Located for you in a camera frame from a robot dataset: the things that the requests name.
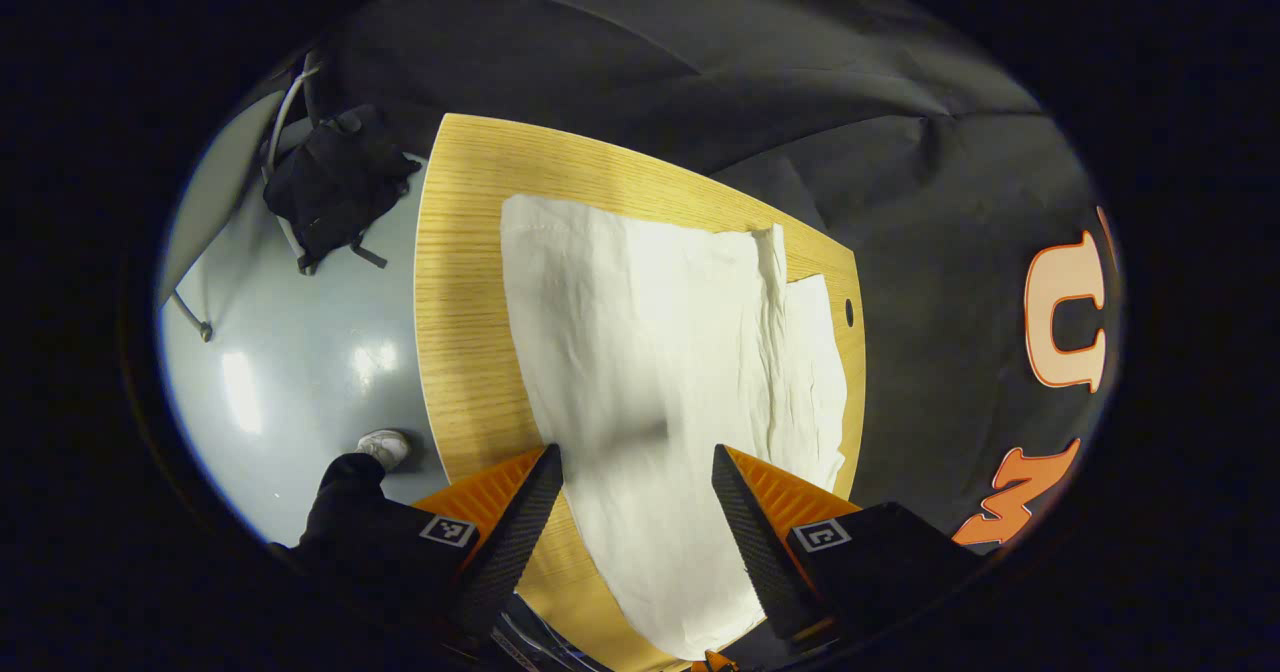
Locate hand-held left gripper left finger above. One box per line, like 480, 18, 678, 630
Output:
300, 442, 565, 643

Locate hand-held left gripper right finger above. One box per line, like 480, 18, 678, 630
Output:
710, 442, 991, 653

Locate white jeans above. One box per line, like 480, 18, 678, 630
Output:
500, 192, 849, 663

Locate person's white shoe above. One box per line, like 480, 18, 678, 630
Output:
357, 430, 413, 473

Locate person's leg in black trousers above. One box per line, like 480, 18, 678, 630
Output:
268, 452, 421, 563

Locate black bag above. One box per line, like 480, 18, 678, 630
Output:
262, 104, 424, 275

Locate grey metal frame chair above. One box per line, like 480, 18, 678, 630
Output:
168, 47, 331, 343

